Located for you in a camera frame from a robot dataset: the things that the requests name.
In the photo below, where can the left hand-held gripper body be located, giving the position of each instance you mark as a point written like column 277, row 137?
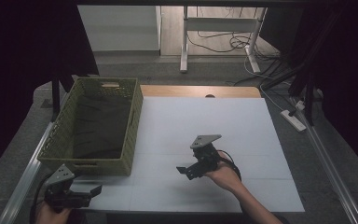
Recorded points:
column 60, row 186

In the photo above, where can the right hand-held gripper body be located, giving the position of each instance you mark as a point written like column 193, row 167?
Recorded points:
column 205, row 152

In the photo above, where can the green woven basket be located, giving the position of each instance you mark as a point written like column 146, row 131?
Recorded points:
column 127, row 140

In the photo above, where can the dark pleated skirt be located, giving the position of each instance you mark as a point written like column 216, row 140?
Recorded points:
column 102, row 127

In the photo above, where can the person's right hand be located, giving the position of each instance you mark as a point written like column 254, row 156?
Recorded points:
column 225, row 175

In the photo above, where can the person's left hand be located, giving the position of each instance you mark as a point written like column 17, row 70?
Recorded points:
column 51, row 216

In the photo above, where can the white foam board mat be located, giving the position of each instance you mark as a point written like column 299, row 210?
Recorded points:
column 248, row 124

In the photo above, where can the black metal stand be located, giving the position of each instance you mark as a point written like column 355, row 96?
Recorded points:
column 309, row 102
column 56, row 99

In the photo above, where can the white power strip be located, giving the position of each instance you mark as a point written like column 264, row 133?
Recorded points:
column 293, row 120

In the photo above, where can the white plug adapter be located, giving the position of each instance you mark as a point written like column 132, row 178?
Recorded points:
column 300, row 105

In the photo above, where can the dark curtain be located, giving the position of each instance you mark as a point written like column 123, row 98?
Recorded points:
column 28, row 62
column 348, row 77

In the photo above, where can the white cabinet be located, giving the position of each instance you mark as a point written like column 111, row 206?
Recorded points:
column 121, row 28

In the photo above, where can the aluminium rail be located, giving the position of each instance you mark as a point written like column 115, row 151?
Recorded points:
column 24, row 177
column 329, row 168

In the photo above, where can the white desk frame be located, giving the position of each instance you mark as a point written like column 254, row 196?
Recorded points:
column 220, row 23

